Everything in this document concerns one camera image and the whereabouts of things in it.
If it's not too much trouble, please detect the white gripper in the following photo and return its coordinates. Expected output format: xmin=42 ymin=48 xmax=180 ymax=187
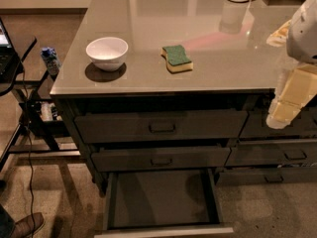
xmin=266 ymin=0 xmax=317 ymax=129

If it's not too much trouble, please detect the green and yellow sponge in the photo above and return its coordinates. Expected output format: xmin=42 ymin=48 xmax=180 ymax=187
xmin=160 ymin=45 xmax=193 ymax=73

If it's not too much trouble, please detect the top right dark drawer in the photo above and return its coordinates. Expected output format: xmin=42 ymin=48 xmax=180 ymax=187
xmin=239 ymin=106 xmax=317 ymax=139

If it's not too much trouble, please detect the dark drawer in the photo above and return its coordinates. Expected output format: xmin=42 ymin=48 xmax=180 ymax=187
xmin=214 ymin=168 xmax=317 ymax=185
xmin=74 ymin=110 xmax=248 ymax=144
xmin=239 ymin=106 xmax=317 ymax=139
xmin=91 ymin=146 xmax=231 ymax=172
xmin=226 ymin=140 xmax=317 ymax=167

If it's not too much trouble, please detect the middle right dark drawer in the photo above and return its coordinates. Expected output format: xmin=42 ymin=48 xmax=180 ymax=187
xmin=226 ymin=140 xmax=317 ymax=167

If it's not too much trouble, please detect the bottom right dark drawer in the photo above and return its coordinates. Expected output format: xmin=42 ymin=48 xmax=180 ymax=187
xmin=214 ymin=168 xmax=317 ymax=185

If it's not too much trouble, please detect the top left dark drawer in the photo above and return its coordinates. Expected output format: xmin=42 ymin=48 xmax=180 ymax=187
xmin=74 ymin=110 xmax=248 ymax=144

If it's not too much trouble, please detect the middle left dark drawer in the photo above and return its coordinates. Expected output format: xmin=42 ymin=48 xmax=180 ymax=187
xmin=91 ymin=146 xmax=231 ymax=172

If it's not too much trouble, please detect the open bottom left drawer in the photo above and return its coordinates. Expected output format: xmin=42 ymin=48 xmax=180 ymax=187
xmin=94 ymin=169 xmax=234 ymax=238

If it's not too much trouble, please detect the white ceramic bowl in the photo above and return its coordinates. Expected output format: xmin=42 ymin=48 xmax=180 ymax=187
xmin=86 ymin=37 xmax=129 ymax=71

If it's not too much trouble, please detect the blue-capped plastic bottle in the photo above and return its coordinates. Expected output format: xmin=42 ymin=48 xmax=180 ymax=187
xmin=41 ymin=47 xmax=61 ymax=76

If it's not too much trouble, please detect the black side desk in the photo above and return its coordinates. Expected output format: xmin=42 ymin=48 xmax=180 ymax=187
xmin=0 ymin=36 xmax=79 ymax=170

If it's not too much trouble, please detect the black laptop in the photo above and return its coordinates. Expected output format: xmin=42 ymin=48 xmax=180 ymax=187
xmin=0 ymin=18 xmax=16 ymax=75

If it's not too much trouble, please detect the brown leather shoe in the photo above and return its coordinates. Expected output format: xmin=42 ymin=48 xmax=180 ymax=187
xmin=9 ymin=212 xmax=45 ymax=238

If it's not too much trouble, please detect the dark cabinet frame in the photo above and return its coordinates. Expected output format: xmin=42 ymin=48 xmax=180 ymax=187
xmin=54 ymin=92 xmax=317 ymax=184

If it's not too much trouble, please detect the black hanging cable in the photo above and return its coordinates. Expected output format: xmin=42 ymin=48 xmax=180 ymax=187
xmin=20 ymin=61 xmax=38 ymax=238

